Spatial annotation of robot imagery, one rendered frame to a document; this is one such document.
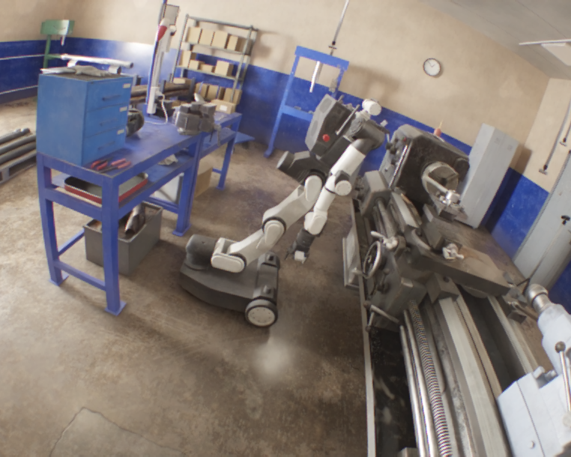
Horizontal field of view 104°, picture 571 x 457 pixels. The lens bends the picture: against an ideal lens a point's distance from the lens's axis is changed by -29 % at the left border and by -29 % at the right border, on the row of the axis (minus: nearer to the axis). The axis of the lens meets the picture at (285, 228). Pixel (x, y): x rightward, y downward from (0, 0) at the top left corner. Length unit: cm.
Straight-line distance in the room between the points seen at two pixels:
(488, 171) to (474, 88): 150
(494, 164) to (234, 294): 502
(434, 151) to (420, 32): 368
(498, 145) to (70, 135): 575
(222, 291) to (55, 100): 139
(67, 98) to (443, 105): 550
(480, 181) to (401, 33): 289
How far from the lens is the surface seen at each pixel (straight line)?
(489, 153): 586
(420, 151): 242
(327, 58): 506
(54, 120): 162
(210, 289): 193
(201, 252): 197
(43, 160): 175
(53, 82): 161
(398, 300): 145
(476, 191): 596
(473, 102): 616
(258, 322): 199
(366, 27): 569
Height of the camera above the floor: 145
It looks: 28 degrees down
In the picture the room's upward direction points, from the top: 19 degrees clockwise
